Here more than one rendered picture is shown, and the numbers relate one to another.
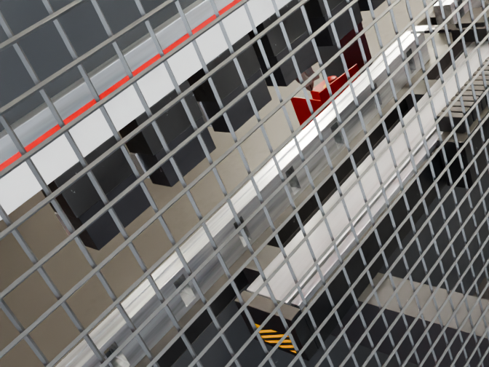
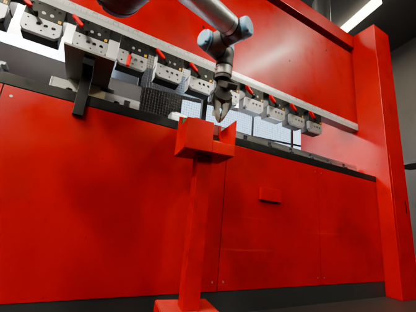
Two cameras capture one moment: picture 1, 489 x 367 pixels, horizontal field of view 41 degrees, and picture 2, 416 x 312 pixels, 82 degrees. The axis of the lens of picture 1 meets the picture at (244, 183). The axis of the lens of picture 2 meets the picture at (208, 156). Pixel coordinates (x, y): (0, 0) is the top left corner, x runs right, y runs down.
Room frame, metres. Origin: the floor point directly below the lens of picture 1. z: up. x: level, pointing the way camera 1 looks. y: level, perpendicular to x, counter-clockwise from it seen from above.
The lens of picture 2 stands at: (3.00, -0.22, 0.42)
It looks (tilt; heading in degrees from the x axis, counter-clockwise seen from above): 15 degrees up; 190
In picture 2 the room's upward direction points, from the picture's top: 5 degrees clockwise
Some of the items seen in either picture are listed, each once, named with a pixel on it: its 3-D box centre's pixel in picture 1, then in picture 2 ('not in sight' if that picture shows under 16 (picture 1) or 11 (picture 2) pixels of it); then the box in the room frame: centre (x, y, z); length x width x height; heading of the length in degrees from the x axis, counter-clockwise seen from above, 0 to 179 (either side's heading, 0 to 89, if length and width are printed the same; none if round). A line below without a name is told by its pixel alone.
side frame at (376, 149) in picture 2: not in sight; (345, 154); (0.57, 0.72, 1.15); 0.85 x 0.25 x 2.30; 37
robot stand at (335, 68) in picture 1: (351, 82); not in sight; (2.93, -0.68, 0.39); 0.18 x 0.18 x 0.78; 25
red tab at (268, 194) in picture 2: not in sight; (270, 195); (1.59, -0.08, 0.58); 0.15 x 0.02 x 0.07; 127
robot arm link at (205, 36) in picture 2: not in sight; (214, 43); (2.18, -0.37, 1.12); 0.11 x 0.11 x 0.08; 59
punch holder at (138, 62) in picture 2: not in sight; (132, 57); (1.97, -0.85, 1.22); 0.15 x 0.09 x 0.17; 127
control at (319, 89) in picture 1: (329, 99); (205, 135); (2.09, -0.39, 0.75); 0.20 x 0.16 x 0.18; 119
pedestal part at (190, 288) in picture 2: not in sight; (195, 226); (2.09, -0.39, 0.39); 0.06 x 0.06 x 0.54; 29
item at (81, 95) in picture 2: not in sight; (83, 88); (2.22, -0.88, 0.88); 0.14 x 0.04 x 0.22; 37
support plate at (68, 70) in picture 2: not in sight; (88, 69); (2.19, -0.91, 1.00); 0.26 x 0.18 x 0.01; 37
